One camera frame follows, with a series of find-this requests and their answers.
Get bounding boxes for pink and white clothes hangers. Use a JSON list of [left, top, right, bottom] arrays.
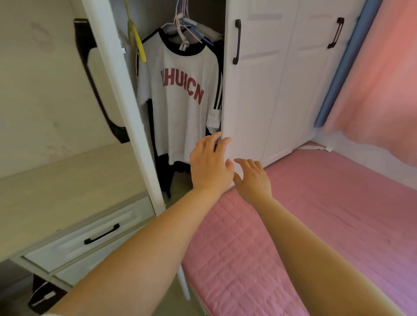
[[161, 0, 203, 52]]

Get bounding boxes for white desk drawer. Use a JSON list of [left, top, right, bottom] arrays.
[[23, 195, 156, 273]]

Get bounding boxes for person's left forearm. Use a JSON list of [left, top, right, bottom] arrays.
[[46, 188, 225, 316]]

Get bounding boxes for white panelled wardrobe door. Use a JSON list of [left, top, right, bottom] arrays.
[[222, 0, 302, 189], [261, 0, 368, 167]]

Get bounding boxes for black drawer handle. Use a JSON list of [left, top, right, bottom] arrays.
[[84, 223, 120, 245]]

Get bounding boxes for pink quilted bed mattress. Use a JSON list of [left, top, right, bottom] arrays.
[[181, 142, 417, 316]]

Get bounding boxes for blue curtain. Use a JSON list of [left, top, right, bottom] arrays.
[[314, 0, 384, 128]]

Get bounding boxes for pale wooden desk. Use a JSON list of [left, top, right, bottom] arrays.
[[0, 142, 157, 293]]

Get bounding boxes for person's right hand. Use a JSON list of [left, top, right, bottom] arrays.
[[233, 158, 273, 206]]

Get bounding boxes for pink curtain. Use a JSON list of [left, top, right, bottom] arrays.
[[323, 0, 417, 168]]

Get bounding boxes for open white wardrobe door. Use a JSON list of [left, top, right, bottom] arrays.
[[70, 0, 191, 301]]

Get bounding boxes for blue clothes hanger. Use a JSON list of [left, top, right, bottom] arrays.
[[182, 18, 216, 47]]

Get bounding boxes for black bag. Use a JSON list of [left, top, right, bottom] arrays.
[[28, 274, 68, 315]]

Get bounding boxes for white t-shirt with red lettering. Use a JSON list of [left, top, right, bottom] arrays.
[[136, 28, 224, 165]]

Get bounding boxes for white strip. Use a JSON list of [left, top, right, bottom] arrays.
[[297, 145, 333, 153]]

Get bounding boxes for black wardrobe door handle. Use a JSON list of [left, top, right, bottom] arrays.
[[327, 17, 345, 49], [233, 19, 242, 65]]

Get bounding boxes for black hanging garment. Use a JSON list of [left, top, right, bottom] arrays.
[[147, 98, 193, 199]]

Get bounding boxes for person's left hand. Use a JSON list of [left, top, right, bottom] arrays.
[[190, 132, 235, 193]]

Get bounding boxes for yellow clothes hanger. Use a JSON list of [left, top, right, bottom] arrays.
[[125, 0, 147, 63]]

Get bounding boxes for person's right forearm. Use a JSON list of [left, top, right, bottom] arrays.
[[252, 196, 406, 316]]

